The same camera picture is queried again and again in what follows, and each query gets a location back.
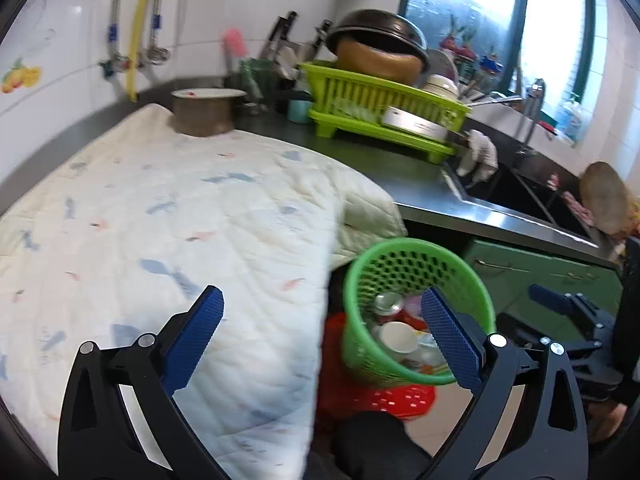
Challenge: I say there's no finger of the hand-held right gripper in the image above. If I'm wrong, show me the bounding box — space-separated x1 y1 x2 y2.
500 312 551 350
529 284 617 334

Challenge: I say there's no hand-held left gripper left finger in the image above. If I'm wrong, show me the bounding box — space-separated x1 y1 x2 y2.
57 285 226 480

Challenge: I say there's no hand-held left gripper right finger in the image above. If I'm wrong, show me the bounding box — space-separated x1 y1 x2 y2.
420 285 590 480

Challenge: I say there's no clear yellow label plastic bottle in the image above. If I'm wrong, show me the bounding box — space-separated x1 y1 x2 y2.
411 332 453 373

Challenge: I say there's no orange snack wrapper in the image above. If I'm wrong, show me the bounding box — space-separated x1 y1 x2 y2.
400 307 431 333

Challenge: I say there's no red aluminium soda can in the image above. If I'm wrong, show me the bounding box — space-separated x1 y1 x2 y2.
374 291 407 316

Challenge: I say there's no green perforated plastic basket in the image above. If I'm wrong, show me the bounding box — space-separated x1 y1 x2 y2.
341 238 497 387

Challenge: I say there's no green cabinet door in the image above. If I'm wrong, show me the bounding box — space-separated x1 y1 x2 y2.
462 239 623 341

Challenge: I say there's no red perforated plastic basket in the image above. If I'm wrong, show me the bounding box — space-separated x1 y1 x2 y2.
317 312 436 418

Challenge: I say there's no pink patterned cloth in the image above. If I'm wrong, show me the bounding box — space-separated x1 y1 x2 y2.
564 191 596 226

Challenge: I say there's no steel kitchen sink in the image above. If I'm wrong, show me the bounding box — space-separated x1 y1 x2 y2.
442 155 621 261

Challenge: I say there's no white quilted printed blanket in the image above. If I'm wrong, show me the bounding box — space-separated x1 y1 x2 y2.
0 102 408 473

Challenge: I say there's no round wooden board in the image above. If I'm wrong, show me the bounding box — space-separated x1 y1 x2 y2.
580 161 628 235

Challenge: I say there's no person's dark trouser leg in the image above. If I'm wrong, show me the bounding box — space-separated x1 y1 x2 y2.
332 411 433 480

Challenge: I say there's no white knitted cloth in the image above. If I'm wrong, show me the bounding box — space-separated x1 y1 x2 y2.
456 129 499 184

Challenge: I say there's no clear soap bottle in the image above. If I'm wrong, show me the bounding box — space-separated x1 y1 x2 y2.
556 94 585 143

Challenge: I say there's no chrome sink faucet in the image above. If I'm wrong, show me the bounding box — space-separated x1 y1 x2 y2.
517 78 547 156

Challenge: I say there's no metal pot with lid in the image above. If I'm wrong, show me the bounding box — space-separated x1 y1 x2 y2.
170 87 248 137

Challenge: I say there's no white bowl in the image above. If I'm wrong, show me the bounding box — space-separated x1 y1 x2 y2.
424 74 460 102

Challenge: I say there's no light blue cup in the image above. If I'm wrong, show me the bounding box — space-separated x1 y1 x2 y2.
287 97 313 124

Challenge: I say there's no white plate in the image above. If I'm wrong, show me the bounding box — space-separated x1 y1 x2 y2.
428 49 457 81

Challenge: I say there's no green utensil holder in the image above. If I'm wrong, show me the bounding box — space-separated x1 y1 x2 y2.
239 59 278 106

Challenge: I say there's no green plastic dish rack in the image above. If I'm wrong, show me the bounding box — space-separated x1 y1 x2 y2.
298 60 473 163

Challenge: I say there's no brown clay pot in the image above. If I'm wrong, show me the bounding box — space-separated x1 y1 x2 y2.
336 35 423 87

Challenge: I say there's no green framed window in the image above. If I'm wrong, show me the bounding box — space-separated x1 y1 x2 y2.
402 0 608 106

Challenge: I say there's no pink brush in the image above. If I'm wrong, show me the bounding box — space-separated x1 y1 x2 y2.
222 29 248 73

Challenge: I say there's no black wok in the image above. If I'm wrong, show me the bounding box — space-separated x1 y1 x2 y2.
325 9 431 68

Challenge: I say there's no red handled wall valve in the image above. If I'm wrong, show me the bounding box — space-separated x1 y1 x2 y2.
99 57 132 78

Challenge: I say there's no yellow gas hose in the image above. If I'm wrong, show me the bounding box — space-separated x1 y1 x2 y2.
126 0 163 101

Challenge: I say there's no black handled kitchen knife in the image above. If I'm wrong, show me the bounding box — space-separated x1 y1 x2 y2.
257 11 298 61
312 20 333 61

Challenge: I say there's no braided metal hose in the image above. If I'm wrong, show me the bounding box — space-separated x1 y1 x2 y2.
107 0 128 61
149 0 164 56

